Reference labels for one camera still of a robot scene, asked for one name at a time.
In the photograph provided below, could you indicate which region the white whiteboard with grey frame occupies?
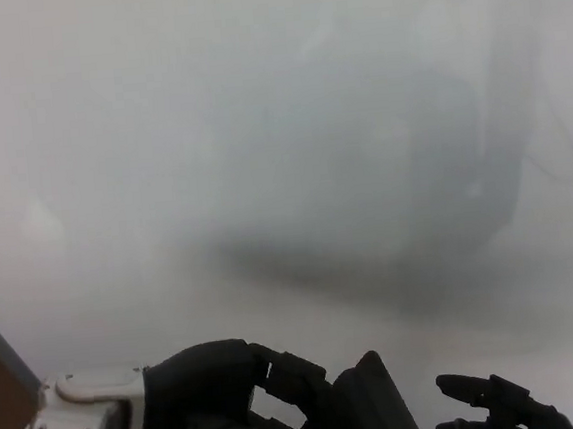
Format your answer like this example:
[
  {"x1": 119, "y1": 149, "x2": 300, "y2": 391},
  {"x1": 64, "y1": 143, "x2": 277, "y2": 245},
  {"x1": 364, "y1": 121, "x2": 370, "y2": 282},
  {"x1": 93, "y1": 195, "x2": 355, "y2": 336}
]
[{"x1": 0, "y1": 0, "x2": 573, "y2": 429}]

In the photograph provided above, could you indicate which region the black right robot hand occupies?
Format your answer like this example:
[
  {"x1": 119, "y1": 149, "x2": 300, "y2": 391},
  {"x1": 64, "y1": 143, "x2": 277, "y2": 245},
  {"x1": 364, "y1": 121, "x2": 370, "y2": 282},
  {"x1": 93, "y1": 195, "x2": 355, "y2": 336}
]
[{"x1": 429, "y1": 362, "x2": 573, "y2": 429}]

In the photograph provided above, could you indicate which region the black magnetic marker holder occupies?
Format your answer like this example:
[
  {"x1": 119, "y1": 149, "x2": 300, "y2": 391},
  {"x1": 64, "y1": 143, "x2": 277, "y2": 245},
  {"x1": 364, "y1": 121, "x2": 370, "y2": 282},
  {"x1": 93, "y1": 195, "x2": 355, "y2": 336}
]
[{"x1": 328, "y1": 345, "x2": 428, "y2": 429}]

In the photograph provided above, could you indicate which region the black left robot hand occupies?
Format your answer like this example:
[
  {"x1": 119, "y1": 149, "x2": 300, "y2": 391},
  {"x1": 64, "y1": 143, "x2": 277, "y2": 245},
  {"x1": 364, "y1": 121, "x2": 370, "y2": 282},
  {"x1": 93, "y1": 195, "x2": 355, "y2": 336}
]
[{"x1": 130, "y1": 326, "x2": 359, "y2": 429}]

